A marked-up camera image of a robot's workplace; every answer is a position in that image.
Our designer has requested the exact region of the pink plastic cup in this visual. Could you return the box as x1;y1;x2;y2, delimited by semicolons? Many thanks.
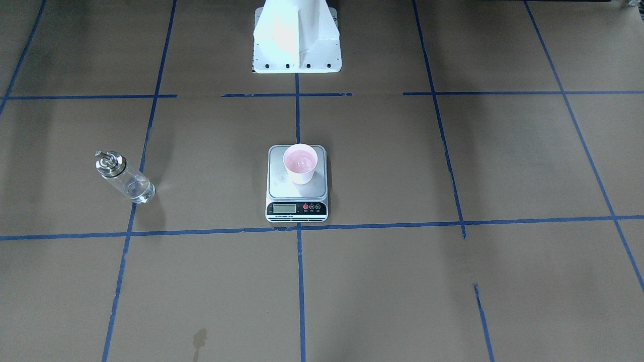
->
282;143;319;185

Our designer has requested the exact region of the glass sauce dispenser bottle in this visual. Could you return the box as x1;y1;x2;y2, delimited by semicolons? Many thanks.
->
95;150;156;204

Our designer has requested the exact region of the silver digital kitchen scale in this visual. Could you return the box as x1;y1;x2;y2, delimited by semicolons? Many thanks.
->
265;145;329;223

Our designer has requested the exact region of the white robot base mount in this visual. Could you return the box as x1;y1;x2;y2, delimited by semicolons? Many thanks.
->
252;1;343;74

